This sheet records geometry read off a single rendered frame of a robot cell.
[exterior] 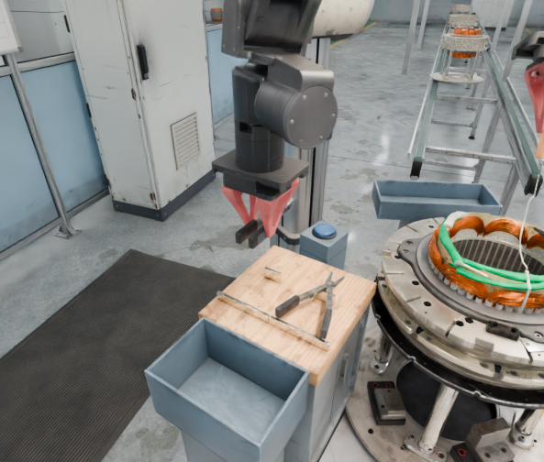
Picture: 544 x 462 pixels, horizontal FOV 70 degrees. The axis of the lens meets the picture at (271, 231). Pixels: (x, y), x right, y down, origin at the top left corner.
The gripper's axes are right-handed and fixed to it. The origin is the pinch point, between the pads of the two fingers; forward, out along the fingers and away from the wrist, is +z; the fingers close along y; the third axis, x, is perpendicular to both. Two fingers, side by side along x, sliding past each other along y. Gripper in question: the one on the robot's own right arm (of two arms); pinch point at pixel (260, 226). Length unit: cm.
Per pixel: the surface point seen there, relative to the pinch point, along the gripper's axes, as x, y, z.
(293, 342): -5.6, 8.5, 11.8
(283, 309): -3.5, 5.7, 9.2
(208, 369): -10.4, -2.5, 19.9
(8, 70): 76, -208, 18
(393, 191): 49, 5, 15
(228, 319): -6.8, -1.0, 12.0
